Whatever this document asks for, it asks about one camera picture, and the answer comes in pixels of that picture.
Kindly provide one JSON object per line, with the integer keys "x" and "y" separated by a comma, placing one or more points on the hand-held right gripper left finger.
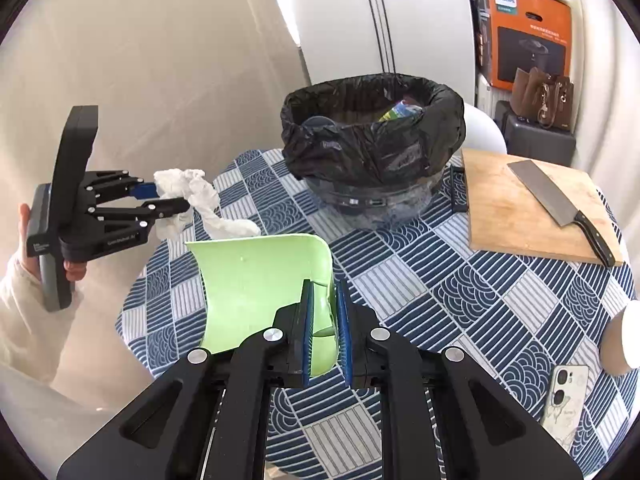
{"x": 306, "y": 340}

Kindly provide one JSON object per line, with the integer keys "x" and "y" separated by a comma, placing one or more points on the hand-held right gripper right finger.
{"x": 344, "y": 330}

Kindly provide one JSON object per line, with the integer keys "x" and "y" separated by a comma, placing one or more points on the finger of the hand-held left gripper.
{"x": 165, "y": 206}
{"x": 145, "y": 190}

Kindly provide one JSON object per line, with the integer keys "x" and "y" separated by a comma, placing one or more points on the white tissue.
{"x": 200, "y": 192}

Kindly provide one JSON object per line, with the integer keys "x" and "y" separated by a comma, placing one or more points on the clear plastic trash bin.
{"x": 375, "y": 205}

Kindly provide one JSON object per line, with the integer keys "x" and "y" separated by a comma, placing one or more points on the black trash bag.
{"x": 370, "y": 150}

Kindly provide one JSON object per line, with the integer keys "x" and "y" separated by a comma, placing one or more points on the person's left forearm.
{"x": 30, "y": 320}

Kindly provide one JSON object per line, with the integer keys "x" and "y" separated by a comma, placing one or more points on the person's left hand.
{"x": 25, "y": 240}

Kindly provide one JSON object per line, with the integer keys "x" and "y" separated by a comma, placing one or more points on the blue patterned tablecloth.
{"x": 425, "y": 280}

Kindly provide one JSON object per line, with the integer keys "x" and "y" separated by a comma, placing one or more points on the wooden cutting board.
{"x": 500, "y": 210}

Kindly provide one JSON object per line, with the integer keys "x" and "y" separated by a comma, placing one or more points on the phone with white case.
{"x": 565, "y": 400}

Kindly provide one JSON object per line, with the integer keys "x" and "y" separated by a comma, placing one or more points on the white chair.
{"x": 482, "y": 130}

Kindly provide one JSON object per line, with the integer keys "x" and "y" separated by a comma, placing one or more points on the cleaver knife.
{"x": 540, "y": 185}

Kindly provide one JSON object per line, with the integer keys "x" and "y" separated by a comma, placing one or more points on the grey suitcase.
{"x": 540, "y": 146}

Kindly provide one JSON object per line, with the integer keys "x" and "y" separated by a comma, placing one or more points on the beige paper cylinder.
{"x": 622, "y": 340}

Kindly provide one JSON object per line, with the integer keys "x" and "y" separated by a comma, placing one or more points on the brown handbag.
{"x": 550, "y": 105}

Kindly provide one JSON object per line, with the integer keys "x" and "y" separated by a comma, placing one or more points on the orange and black box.
{"x": 530, "y": 15}

